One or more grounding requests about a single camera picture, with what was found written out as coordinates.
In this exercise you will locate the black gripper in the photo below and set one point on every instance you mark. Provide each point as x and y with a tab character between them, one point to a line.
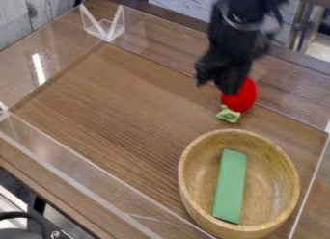
237	43

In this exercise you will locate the red plush strawberry green leaf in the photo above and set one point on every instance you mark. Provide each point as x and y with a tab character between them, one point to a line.
240	103

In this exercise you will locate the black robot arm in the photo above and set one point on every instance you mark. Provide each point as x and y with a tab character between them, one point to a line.
266	6

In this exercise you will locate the metal table leg background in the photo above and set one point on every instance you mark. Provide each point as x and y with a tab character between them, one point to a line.
301	28

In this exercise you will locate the oval wooden bowl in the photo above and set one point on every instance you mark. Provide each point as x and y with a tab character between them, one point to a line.
272	183

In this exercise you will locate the green rectangular block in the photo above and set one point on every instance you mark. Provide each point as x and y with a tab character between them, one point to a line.
230	186

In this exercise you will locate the clear acrylic corner bracket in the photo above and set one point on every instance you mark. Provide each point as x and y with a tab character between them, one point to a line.
103	29

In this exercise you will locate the clear acrylic tray wall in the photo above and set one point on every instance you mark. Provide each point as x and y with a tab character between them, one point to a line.
107	206

